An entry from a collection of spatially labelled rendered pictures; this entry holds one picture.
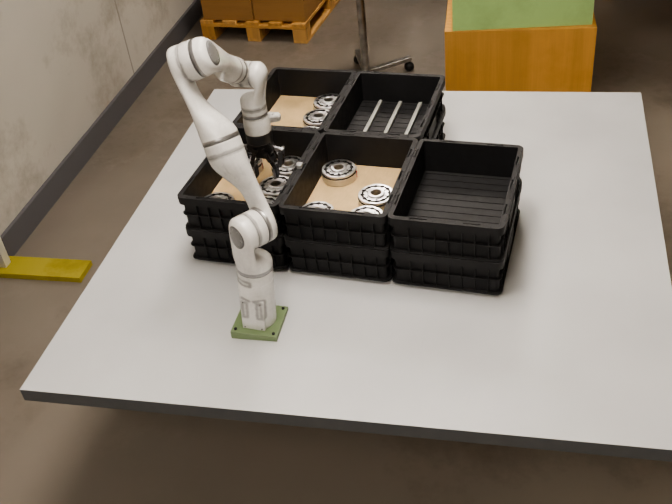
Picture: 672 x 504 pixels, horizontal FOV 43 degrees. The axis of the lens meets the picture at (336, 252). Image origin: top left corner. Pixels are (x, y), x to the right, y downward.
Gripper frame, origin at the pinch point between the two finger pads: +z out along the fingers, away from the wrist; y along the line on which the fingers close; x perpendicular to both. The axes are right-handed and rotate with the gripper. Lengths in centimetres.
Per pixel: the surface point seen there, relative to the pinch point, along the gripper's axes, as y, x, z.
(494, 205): 65, 5, 8
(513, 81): 48, 167, 53
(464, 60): 26, 163, 41
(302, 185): 12.5, -3.7, 0.7
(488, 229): 67, -19, -2
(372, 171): 27.0, 15.9, 7.1
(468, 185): 56, 13, 8
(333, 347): 33, -45, 20
